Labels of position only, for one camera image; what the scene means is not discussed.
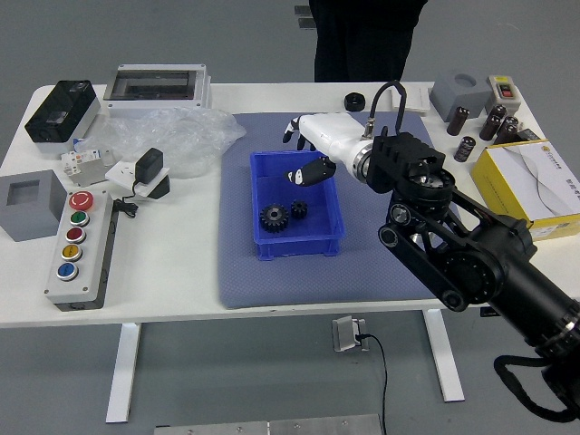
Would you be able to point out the grey distribution box clear lid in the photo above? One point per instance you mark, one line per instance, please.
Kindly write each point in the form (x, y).
(154, 84)

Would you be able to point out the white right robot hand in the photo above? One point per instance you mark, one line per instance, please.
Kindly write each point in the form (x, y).
(333, 131)

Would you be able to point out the grey box with black lid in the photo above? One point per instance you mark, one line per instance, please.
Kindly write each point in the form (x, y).
(59, 113)

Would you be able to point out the white wall switch panel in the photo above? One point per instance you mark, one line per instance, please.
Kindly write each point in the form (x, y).
(417, 100)

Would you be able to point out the black power adapter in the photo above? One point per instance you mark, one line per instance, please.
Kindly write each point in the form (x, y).
(149, 165)

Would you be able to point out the black table height control panel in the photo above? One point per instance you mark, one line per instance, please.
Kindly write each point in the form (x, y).
(487, 312)

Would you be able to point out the yellow and white cardboard box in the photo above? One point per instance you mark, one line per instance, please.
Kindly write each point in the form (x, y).
(534, 176)

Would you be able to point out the dark brown cylindrical capacitor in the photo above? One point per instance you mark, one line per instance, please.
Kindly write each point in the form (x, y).
(490, 128)
(465, 148)
(497, 111)
(509, 130)
(457, 121)

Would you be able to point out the grey five-button control box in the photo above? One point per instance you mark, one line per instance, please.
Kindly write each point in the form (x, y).
(93, 247)

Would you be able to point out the grey floor cover plate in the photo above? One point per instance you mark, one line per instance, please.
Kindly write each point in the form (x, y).
(306, 23)
(302, 10)

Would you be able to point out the small black rectangular part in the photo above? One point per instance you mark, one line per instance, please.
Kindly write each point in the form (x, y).
(528, 135)

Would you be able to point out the grey-blue foam mat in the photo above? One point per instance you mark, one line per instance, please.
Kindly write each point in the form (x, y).
(272, 285)

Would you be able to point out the blue plastic box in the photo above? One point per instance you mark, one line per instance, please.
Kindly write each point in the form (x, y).
(299, 247)

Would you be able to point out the grey block with round hole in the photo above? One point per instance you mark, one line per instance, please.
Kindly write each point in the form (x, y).
(453, 99)

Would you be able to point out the white table leg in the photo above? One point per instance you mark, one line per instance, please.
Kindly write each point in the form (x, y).
(446, 362)
(122, 376)

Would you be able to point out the big black gear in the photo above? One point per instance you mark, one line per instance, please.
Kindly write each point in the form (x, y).
(274, 224)

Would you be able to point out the grey block with square hole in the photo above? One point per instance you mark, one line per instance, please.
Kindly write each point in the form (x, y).
(27, 222)

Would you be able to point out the silver floor socket box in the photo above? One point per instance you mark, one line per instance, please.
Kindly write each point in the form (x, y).
(345, 334)

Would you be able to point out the white circuit breaker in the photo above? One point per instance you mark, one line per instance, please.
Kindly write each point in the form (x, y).
(86, 164)

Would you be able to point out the white socket plate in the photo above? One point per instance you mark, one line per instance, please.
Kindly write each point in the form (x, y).
(118, 172)

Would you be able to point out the silver metal plate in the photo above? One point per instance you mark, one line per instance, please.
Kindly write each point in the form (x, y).
(267, 427)

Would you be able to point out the small black gear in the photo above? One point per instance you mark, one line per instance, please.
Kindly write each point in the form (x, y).
(299, 210)

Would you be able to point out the black round threaded nut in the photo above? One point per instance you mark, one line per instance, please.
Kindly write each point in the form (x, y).
(354, 102)

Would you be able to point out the grey two-button switch box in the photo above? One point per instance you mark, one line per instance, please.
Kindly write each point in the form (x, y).
(504, 90)

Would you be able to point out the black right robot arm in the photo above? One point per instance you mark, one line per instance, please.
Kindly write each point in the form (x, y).
(476, 272)

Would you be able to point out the person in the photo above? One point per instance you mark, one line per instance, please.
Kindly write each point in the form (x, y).
(367, 41)

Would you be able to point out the black socket base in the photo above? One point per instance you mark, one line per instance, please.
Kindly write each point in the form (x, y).
(161, 188)

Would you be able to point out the clear crumpled plastic bag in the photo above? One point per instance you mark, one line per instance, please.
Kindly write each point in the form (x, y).
(181, 131)

